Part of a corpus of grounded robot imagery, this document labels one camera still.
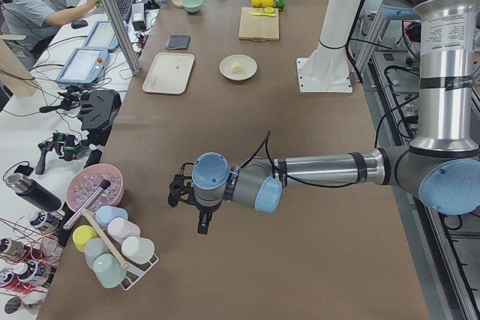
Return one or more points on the white wire cup rack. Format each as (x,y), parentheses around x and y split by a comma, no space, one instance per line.
(135,272)

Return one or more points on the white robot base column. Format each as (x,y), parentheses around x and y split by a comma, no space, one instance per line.
(326,70)

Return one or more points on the round white plate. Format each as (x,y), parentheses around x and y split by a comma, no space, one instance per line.
(238,67)

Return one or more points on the pink cup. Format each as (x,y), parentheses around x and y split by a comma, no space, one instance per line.
(120,229)

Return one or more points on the seated person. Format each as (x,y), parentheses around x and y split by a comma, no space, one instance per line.
(40,20)

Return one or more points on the blue cup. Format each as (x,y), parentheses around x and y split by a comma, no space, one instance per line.
(105,214)

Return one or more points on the metal muddler tool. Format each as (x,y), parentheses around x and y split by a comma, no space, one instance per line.
(104,185)

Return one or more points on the blue teach pendant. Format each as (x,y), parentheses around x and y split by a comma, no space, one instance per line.
(102,35)
(84,66)

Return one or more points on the wooden cutting board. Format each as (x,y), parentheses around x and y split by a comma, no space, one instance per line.
(258,27)

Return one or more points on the mint green bowl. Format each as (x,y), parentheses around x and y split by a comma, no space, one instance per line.
(192,6)

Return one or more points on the yellow plastic knife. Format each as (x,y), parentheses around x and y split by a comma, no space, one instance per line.
(263,14)

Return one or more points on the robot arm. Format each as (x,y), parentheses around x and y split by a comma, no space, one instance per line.
(440,166)

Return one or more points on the aluminium frame post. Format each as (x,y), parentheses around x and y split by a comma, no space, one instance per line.
(121,33)

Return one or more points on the grey cup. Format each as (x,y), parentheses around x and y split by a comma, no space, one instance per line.
(93,249)

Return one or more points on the white cup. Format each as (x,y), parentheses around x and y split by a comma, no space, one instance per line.
(138,249)

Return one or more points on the black thermos bottle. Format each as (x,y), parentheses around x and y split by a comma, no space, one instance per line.
(33,192)

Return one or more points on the mint cup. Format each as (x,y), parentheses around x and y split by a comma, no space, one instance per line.
(108,271)

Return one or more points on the yellow cup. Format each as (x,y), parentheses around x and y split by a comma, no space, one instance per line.
(82,235)

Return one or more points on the grey folded cloth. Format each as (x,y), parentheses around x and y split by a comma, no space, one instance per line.
(178,42)

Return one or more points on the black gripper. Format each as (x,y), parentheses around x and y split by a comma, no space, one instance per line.
(205,210)

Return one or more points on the cream rectangular tray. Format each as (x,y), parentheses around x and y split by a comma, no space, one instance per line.
(169,73)

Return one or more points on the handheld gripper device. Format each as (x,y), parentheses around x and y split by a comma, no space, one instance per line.
(64,144)

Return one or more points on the whole yellow lemon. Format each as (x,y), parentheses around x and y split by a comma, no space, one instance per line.
(267,3)
(256,3)

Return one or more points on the black keyboard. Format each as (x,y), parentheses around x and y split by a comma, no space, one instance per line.
(125,8)

